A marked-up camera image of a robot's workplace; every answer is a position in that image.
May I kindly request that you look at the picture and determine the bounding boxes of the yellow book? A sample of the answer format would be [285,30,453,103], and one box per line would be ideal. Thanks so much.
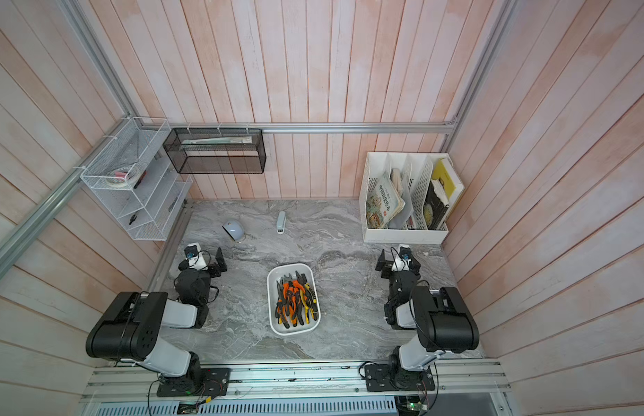
[431,158,465,206]

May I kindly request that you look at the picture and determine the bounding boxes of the illustrated history book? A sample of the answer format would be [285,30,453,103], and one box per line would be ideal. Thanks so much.
[366,174,405,229]

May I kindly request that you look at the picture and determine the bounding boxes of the white wire wall shelf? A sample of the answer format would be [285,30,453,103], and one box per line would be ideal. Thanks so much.
[81,117,192,241]

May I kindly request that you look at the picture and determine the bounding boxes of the light blue round clock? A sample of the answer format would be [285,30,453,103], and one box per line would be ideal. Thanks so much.
[223,220,246,243]

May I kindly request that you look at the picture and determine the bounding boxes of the white file organizer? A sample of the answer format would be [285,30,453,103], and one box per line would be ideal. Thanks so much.
[359,152,460,245]

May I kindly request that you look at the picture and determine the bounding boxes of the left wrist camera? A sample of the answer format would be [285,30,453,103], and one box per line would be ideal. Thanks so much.
[183,243,210,270]

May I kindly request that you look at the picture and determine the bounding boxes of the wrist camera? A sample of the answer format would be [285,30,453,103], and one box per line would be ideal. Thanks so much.
[183,243,210,270]
[392,244,411,271]

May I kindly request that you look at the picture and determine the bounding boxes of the yellow black pliers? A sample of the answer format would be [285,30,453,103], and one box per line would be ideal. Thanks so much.
[295,271,319,323]

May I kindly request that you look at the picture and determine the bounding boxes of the orange black pliers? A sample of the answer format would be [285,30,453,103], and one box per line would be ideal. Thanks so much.
[275,277,299,329]

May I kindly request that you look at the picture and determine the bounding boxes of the aluminium front rail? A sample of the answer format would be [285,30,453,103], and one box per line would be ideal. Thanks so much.
[76,359,519,415]

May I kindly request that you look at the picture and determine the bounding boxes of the tape roll on shelf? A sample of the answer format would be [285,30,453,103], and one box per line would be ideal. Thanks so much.
[105,166,142,189]

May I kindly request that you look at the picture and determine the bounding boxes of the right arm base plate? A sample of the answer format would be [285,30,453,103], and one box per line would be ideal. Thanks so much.
[362,362,436,393]

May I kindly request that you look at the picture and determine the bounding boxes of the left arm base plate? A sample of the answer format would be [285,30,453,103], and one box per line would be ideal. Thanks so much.
[157,367,231,398]

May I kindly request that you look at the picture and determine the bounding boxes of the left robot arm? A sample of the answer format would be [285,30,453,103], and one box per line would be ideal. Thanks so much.
[86,244,229,397]

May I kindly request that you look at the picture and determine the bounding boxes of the white plastic storage box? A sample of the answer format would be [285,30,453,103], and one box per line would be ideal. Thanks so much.
[267,263,321,336]

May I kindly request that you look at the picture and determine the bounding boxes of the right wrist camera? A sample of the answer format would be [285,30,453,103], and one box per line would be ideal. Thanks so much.
[392,244,411,271]

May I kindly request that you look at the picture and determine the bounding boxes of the black book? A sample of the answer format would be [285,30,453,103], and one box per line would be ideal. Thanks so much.
[423,180,450,231]

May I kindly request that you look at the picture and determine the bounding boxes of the black mesh wall basket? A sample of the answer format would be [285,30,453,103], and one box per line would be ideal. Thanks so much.
[164,128,268,174]

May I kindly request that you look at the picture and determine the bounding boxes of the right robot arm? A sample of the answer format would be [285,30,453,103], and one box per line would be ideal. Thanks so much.
[364,246,480,392]

